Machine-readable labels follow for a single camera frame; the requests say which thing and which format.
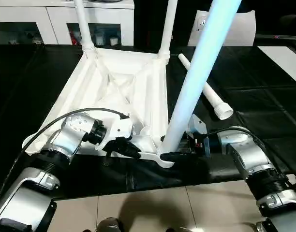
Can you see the small white jar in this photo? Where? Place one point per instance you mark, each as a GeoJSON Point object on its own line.
{"type": "Point", "coordinates": [114, 40]}

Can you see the white jar with blue print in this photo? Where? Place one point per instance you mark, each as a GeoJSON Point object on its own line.
{"type": "Point", "coordinates": [99, 37]}

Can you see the white flat board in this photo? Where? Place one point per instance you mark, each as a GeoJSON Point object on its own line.
{"type": "Point", "coordinates": [285, 62]}

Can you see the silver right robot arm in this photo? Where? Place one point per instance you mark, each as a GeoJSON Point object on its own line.
{"type": "Point", "coordinates": [254, 154]}

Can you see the black padded work mat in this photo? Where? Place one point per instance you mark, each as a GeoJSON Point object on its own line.
{"type": "Point", "coordinates": [259, 96]}

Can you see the grey black helmet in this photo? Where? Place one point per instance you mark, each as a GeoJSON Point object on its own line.
{"type": "Point", "coordinates": [105, 1]}

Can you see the red bottle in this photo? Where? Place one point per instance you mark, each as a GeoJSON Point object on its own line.
{"type": "Point", "coordinates": [72, 36]}

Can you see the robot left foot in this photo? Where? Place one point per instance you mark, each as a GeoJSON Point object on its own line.
{"type": "Point", "coordinates": [109, 224]}

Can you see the white plastic table leg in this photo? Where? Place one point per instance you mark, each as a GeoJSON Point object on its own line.
{"type": "Point", "coordinates": [201, 72]}
{"type": "Point", "coordinates": [215, 99]}
{"type": "Point", "coordinates": [84, 24]}
{"type": "Point", "coordinates": [168, 26]}

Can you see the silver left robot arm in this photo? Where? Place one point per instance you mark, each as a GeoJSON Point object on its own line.
{"type": "Point", "coordinates": [63, 137]}

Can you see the white cabinet with glass doors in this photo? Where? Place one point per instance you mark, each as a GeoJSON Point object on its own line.
{"type": "Point", "coordinates": [29, 14]}

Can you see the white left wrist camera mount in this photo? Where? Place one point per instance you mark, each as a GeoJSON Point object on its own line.
{"type": "Point", "coordinates": [119, 128]}

